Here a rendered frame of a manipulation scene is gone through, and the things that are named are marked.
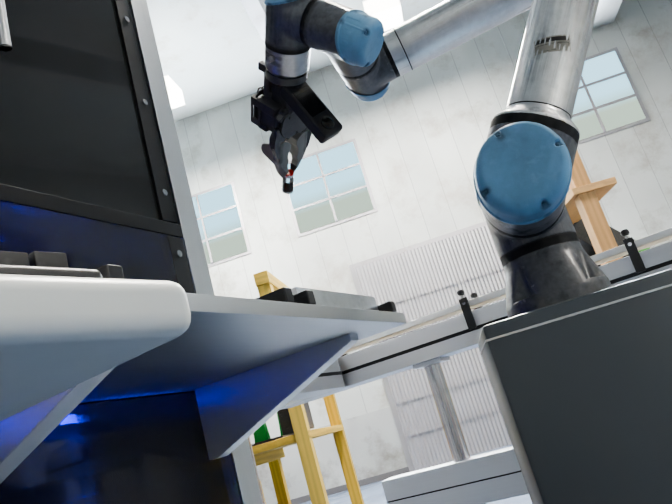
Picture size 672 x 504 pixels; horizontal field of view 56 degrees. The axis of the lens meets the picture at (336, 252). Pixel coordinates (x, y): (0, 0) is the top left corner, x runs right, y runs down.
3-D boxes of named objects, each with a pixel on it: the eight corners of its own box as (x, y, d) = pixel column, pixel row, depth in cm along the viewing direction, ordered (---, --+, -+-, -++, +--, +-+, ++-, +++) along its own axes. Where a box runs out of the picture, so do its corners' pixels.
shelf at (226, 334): (-210, 447, 71) (-211, 429, 71) (201, 396, 132) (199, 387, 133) (87, 305, 52) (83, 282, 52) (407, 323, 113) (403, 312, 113)
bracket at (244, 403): (209, 460, 115) (194, 390, 119) (219, 457, 118) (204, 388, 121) (371, 411, 102) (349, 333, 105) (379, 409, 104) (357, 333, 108)
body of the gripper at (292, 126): (280, 111, 120) (282, 50, 111) (312, 130, 116) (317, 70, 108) (249, 125, 115) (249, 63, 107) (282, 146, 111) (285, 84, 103)
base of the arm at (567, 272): (602, 301, 99) (578, 243, 102) (626, 285, 85) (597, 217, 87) (507, 330, 101) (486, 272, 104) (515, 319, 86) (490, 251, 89)
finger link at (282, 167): (266, 165, 122) (270, 122, 117) (288, 179, 120) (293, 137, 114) (254, 170, 121) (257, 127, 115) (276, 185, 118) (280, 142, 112)
